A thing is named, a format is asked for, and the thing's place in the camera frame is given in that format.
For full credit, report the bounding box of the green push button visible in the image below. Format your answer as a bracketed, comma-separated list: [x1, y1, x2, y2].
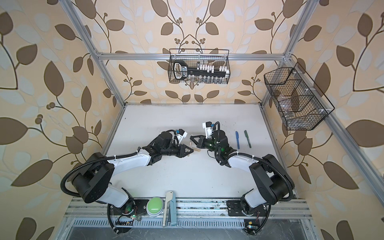
[146, 197, 164, 217]

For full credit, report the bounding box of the green pen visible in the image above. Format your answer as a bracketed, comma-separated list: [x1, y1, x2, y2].
[244, 130, 252, 148]

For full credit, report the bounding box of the black socket holder tool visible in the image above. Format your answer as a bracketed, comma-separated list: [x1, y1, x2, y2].
[169, 60, 231, 81]

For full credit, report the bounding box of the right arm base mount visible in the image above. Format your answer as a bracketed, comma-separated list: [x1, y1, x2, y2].
[226, 200, 269, 218]

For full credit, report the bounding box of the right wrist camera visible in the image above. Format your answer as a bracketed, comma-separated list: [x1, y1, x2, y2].
[203, 122, 214, 139]

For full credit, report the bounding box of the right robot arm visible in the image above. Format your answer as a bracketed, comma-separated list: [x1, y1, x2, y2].
[190, 122, 295, 216]

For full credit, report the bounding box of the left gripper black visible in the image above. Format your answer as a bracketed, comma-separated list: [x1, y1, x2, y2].
[160, 141, 195, 158]

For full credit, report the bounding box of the blue pen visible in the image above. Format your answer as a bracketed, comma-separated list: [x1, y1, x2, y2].
[235, 131, 240, 150]

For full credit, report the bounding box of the wire basket wall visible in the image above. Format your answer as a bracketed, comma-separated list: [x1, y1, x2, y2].
[264, 63, 335, 131]
[168, 48, 231, 85]

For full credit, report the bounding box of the wire basket right wall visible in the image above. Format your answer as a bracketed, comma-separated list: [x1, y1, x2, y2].
[264, 63, 335, 131]

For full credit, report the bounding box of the aluminium front rail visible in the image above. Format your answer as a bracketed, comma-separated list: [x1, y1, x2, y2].
[65, 198, 313, 220]

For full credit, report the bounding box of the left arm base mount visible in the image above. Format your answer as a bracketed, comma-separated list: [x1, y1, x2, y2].
[108, 198, 149, 216]

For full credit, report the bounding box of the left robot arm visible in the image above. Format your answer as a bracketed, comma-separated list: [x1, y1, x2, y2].
[60, 129, 194, 208]

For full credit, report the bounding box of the wire basket back wall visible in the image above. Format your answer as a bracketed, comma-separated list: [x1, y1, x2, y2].
[168, 48, 231, 85]

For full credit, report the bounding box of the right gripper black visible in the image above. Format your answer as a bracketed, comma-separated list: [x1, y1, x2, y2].
[191, 135, 221, 155]

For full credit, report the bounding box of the beige blue handled tool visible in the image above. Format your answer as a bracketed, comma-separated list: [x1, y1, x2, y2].
[162, 191, 177, 228]

